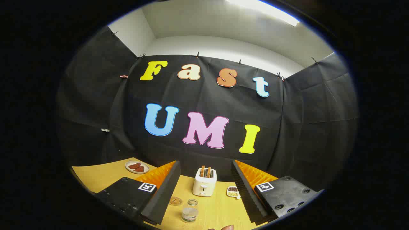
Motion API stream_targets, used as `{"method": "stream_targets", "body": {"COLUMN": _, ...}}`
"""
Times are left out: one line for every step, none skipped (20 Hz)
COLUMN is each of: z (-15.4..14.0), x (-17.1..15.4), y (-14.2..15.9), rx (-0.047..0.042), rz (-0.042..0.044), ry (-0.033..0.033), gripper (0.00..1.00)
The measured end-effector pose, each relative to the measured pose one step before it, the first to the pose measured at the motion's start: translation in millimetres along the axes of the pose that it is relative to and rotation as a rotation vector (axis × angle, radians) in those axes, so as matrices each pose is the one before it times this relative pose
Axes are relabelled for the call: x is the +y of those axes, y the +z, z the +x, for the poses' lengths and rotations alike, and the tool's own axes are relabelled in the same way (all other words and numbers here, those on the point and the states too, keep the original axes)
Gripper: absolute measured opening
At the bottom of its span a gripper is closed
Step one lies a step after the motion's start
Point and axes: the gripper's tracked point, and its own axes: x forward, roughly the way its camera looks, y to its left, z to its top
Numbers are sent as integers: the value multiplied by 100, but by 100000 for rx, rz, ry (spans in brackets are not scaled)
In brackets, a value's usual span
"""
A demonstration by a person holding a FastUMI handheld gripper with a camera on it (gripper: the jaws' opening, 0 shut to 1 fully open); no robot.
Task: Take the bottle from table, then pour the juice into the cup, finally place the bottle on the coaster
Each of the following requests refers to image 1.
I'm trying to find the small white plate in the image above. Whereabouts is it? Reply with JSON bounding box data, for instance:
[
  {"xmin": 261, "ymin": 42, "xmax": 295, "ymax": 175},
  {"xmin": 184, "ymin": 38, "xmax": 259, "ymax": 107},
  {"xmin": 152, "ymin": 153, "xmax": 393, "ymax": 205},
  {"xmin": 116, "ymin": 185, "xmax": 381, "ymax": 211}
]
[{"xmin": 125, "ymin": 160, "xmax": 150, "ymax": 174}]

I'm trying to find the clear plastic juice bottle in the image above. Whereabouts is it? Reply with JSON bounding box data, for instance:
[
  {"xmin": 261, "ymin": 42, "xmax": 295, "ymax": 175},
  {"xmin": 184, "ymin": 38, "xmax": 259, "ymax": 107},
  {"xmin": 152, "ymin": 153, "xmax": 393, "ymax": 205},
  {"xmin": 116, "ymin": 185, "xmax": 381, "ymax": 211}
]
[{"xmin": 181, "ymin": 199, "xmax": 199, "ymax": 223}]

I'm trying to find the wooden table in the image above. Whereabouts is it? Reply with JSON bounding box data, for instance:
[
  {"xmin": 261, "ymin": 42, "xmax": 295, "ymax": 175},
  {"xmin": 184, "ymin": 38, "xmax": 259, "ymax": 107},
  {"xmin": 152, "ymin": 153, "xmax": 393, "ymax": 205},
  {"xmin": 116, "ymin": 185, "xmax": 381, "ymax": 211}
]
[{"xmin": 70, "ymin": 157, "xmax": 275, "ymax": 230}]

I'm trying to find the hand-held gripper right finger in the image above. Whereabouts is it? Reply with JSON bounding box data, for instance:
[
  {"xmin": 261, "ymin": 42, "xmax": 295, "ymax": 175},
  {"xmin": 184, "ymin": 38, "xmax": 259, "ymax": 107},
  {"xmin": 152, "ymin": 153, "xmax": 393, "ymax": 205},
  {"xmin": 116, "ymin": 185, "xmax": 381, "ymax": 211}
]
[{"xmin": 230, "ymin": 160, "xmax": 325, "ymax": 226}]

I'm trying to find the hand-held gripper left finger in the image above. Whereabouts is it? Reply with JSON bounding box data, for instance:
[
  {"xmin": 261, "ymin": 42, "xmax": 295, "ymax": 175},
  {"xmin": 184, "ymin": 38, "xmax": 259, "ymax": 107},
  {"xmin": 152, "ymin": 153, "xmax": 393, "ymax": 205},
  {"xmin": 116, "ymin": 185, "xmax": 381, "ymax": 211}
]
[{"xmin": 94, "ymin": 160, "xmax": 181, "ymax": 226}]

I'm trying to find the white toaster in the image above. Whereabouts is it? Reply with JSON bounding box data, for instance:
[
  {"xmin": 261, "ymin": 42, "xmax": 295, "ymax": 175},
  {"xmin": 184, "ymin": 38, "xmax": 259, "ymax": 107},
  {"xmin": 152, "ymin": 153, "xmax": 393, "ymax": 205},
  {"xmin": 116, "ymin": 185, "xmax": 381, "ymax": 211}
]
[{"xmin": 192, "ymin": 167, "xmax": 217, "ymax": 197}]

